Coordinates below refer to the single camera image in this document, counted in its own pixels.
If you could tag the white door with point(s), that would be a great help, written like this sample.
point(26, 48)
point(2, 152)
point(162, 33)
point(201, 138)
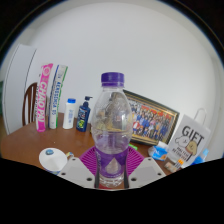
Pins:
point(16, 90)

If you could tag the small snack box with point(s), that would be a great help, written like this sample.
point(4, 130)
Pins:
point(173, 165)

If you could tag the blue tissue pack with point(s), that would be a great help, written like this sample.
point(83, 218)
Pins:
point(159, 152)

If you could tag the white paper gift bag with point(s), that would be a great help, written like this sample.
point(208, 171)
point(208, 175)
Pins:
point(190, 140)

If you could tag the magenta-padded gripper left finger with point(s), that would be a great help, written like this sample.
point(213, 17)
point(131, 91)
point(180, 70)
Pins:
point(76, 171)

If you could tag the white blue-capped lotion bottle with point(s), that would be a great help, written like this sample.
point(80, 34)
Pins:
point(69, 115)

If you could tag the blue painted ceramic mug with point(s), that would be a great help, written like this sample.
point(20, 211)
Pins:
point(51, 160)

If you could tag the small green packet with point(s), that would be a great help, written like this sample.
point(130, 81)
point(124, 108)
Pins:
point(133, 146)

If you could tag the blue detergent bottle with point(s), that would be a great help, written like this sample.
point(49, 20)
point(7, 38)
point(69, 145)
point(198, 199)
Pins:
point(200, 158)

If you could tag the dark wooden chair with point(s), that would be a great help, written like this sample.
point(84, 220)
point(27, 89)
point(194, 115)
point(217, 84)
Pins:
point(28, 103)

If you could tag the framed group photo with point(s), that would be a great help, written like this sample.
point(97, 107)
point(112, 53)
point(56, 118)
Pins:
point(153, 121)

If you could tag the dark blue pump bottle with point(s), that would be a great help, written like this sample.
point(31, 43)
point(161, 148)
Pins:
point(82, 116)

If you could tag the clear purple-capped water bottle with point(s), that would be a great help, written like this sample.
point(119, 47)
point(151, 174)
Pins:
point(111, 130)

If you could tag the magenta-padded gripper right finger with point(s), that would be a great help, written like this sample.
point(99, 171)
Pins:
point(146, 170)

